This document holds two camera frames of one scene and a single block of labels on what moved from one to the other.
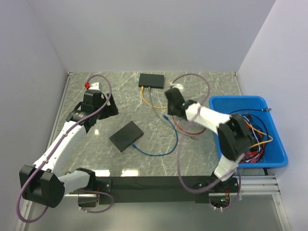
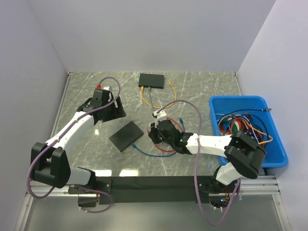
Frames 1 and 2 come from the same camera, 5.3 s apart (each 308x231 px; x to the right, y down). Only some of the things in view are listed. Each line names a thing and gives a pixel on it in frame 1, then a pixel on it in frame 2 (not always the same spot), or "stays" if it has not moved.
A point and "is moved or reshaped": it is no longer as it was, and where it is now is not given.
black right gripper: x=169 y=112 -> x=153 y=134
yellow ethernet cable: x=148 y=104 stays
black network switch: x=127 y=134 stays
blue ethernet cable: x=165 y=118 is moved or reshaped
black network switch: x=153 y=81 stays
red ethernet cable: x=186 y=131 is moved or reshaped
